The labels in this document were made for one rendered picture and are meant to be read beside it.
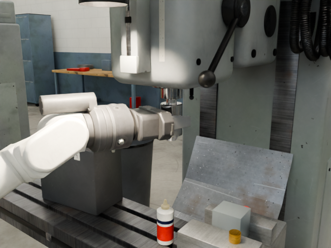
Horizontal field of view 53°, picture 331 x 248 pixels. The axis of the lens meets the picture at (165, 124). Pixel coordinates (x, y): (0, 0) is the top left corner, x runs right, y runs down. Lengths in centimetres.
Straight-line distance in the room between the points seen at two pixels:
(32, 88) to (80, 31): 166
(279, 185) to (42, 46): 732
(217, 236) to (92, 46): 676
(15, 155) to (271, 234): 49
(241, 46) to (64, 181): 61
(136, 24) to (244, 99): 53
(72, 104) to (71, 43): 723
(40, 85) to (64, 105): 738
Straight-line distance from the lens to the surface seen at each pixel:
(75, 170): 96
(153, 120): 64
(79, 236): 89
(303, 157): 100
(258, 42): 77
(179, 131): 70
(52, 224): 96
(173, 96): 68
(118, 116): 61
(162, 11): 59
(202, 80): 56
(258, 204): 101
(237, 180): 104
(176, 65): 58
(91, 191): 94
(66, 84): 809
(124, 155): 258
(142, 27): 59
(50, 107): 60
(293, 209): 107
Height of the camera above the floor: 139
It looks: 14 degrees down
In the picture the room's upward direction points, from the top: straight up
